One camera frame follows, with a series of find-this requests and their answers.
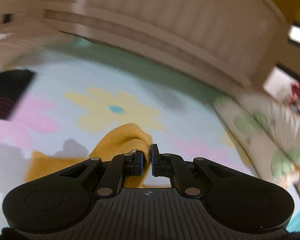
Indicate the white floral folded quilt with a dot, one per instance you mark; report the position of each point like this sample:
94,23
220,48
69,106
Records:
267,130

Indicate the beige wooden headboard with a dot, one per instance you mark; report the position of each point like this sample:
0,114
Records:
220,42

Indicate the beige pillow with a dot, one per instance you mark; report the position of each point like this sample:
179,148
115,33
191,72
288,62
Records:
22,37

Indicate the floral pastel bed sheet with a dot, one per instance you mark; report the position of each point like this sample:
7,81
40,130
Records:
81,92

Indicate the yellow knitted sweater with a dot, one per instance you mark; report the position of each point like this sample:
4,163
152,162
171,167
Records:
123,139

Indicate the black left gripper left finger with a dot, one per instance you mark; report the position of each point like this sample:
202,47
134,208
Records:
134,163

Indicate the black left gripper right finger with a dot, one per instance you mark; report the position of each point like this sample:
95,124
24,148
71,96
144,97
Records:
161,166

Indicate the dark striped folded garment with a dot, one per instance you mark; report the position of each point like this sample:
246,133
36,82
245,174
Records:
13,84

